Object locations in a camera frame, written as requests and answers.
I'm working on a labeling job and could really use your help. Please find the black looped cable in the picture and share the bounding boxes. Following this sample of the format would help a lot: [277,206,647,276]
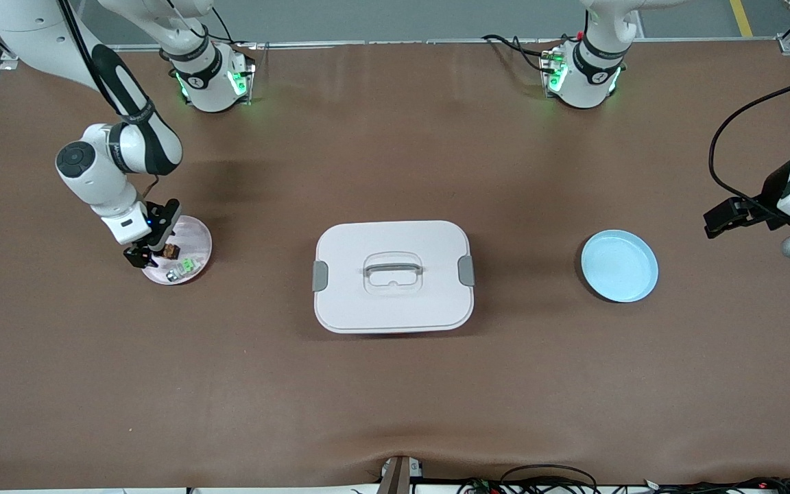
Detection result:
[501,464,599,494]

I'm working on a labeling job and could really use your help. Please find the light blue round plate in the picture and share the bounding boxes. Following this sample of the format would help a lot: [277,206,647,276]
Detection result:
[580,230,659,303]

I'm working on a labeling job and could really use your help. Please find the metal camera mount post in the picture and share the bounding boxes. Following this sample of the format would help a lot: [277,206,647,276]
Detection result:
[380,456,424,494]

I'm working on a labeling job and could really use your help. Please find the black left base cable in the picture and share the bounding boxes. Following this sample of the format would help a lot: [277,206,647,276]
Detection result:
[481,33,577,75]

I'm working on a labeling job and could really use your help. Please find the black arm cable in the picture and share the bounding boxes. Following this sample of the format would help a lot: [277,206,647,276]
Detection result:
[708,77,790,217]
[58,0,160,201]

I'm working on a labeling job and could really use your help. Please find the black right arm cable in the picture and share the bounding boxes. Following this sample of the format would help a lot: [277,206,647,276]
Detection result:
[58,0,160,201]

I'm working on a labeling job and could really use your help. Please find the tangled cable bundle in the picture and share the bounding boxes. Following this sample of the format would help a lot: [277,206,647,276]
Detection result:
[460,477,790,494]

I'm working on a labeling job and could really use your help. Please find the translucent gray box handle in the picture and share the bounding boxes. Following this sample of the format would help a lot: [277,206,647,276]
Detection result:
[362,252,425,279]

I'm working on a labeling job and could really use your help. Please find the green push button switch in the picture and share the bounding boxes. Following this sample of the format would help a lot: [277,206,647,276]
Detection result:
[165,255,205,283]

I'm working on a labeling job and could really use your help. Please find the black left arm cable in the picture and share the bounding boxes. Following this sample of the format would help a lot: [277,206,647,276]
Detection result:
[708,77,790,217]

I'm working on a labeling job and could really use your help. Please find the pink round plate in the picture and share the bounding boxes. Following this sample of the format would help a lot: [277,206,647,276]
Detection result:
[138,215,213,286]

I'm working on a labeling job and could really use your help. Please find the black base cable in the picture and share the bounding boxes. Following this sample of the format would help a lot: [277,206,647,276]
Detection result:
[189,7,259,49]
[481,33,577,75]

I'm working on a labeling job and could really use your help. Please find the white lidded plastic box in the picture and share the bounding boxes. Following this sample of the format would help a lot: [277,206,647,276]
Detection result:
[312,220,476,335]

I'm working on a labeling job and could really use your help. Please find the black right base cable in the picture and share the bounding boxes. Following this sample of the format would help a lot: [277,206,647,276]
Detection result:
[189,7,259,49]

